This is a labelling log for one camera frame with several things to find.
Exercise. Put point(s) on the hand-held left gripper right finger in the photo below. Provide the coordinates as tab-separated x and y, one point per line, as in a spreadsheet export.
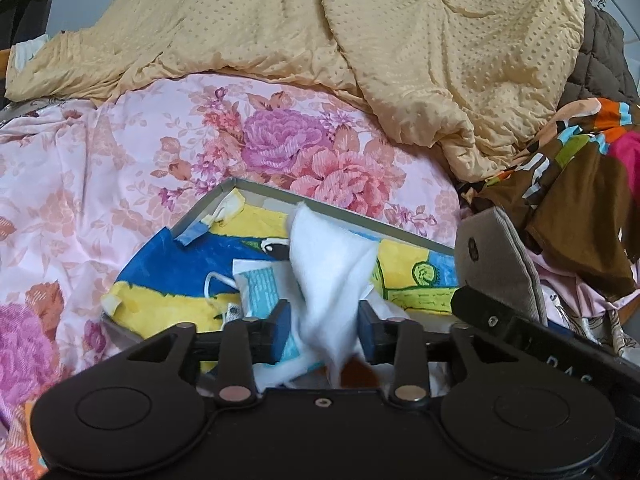
369	332

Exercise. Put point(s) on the white nonwoven cloth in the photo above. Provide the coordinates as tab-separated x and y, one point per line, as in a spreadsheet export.
325	270

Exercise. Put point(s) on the blue face mask packet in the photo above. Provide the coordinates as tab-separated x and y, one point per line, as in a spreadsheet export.
260	285

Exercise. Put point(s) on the colourful patchwork cloth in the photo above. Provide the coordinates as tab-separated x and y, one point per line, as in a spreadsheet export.
575	195

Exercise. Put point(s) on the brown quilted jacket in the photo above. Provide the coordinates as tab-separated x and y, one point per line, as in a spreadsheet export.
600	55

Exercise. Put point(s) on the white gold damask cloth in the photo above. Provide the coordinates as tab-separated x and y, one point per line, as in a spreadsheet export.
600	332

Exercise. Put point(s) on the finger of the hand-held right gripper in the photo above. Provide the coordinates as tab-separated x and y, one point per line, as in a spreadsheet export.
482	310

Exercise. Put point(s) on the white gauze cloth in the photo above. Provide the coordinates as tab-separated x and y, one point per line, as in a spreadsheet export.
290	375

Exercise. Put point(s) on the pale pink cloth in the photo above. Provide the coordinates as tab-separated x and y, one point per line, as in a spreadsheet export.
590	300

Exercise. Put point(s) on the pink floral bed sheet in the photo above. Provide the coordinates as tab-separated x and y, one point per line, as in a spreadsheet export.
100	160

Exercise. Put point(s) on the yellow blue cartoon towel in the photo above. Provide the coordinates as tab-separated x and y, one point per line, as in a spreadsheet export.
165	270

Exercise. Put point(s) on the dark window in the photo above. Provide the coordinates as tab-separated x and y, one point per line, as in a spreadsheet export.
25	5

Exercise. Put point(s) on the yellow dotted quilt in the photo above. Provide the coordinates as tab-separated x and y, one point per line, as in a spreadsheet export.
350	35

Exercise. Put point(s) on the shallow grey box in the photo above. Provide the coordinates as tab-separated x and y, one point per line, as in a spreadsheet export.
265	199

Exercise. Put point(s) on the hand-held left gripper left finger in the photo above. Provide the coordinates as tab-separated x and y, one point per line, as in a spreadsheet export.
281	330

